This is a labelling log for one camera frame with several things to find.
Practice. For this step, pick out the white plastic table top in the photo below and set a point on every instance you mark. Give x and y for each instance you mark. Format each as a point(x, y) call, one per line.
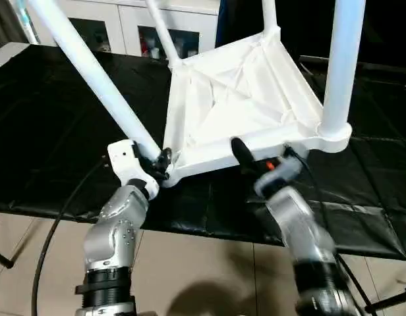
point(242, 92)

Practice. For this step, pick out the white plastic table leg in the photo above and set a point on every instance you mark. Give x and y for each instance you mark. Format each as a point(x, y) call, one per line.
point(97, 79)
point(165, 33)
point(341, 66)
point(270, 16)

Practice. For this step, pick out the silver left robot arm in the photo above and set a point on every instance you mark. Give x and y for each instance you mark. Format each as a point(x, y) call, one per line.
point(114, 237)

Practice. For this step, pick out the black work mat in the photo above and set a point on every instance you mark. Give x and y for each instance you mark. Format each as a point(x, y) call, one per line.
point(58, 131)

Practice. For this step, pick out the white glass-door cabinet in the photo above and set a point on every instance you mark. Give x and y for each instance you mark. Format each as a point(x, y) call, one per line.
point(124, 23)

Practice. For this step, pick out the black metal bar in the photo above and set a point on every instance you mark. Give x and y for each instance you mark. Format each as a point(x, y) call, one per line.
point(381, 64)

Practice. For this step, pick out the dark grey curtain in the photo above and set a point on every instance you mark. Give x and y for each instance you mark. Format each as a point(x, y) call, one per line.
point(6, 23)

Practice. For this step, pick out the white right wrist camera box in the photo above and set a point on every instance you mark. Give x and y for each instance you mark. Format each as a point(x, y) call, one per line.
point(285, 176)

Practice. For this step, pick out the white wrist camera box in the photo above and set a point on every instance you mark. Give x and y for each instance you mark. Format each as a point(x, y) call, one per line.
point(285, 176)
point(127, 164)

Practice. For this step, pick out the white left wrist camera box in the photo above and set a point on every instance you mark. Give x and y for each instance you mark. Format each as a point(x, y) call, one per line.
point(127, 164)

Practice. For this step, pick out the black table frame leg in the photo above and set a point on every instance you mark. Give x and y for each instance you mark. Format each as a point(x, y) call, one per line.
point(1, 258)

